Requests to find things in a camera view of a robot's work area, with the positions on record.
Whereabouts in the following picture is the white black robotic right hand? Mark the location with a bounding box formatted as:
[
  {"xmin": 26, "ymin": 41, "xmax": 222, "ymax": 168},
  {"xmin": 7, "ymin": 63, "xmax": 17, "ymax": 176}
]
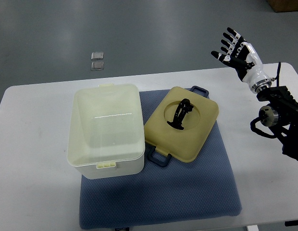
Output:
[{"xmin": 211, "ymin": 27, "xmax": 272, "ymax": 93}]

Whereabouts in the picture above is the yellow box lid black handle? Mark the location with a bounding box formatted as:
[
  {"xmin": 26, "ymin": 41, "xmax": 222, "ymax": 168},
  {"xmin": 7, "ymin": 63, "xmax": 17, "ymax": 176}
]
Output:
[{"xmin": 144, "ymin": 86, "xmax": 219, "ymax": 167}]

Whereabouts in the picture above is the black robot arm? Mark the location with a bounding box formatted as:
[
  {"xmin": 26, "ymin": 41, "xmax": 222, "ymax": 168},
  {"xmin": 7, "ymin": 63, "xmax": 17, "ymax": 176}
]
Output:
[{"xmin": 250, "ymin": 62, "xmax": 298, "ymax": 161}]

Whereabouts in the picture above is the brown cardboard box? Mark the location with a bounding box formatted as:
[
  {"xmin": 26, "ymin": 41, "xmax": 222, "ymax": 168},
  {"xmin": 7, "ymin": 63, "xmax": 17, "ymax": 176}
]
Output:
[{"xmin": 267, "ymin": 0, "xmax": 298, "ymax": 13}]

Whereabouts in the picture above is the white storage box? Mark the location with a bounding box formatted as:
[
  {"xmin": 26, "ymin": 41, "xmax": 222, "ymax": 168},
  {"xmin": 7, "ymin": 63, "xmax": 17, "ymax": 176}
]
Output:
[{"xmin": 67, "ymin": 84, "xmax": 145, "ymax": 180}]

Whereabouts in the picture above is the blue grey cushion mat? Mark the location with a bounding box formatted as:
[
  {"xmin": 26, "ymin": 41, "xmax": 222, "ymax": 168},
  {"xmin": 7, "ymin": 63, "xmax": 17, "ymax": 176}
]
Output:
[{"xmin": 78, "ymin": 87, "xmax": 243, "ymax": 230}]

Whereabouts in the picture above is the lower silver floor plate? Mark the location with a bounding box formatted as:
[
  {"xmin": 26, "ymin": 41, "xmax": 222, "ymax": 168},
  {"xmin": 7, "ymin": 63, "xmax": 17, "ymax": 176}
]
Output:
[{"xmin": 91, "ymin": 61, "xmax": 104, "ymax": 71}]

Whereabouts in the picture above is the silver floor plate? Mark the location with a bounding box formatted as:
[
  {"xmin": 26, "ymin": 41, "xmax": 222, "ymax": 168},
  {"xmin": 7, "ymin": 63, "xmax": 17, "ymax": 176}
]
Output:
[
  {"xmin": 91, "ymin": 61, "xmax": 104, "ymax": 71},
  {"xmin": 91, "ymin": 51, "xmax": 104, "ymax": 60}
]

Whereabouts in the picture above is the upper silver floor plate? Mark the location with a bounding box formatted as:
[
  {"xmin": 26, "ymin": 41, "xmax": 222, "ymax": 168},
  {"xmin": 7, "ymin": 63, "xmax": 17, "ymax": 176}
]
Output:
[{"xmin": 91, "ymin": 51, "xmax": 104, "ymax": 60}]

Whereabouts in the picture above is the black table bracket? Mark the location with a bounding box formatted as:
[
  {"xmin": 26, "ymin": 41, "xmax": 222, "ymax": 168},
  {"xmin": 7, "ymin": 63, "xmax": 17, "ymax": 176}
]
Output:
[{"xmin": 285, "ymin": 220, "xmax": 298, "ymax": 227}]

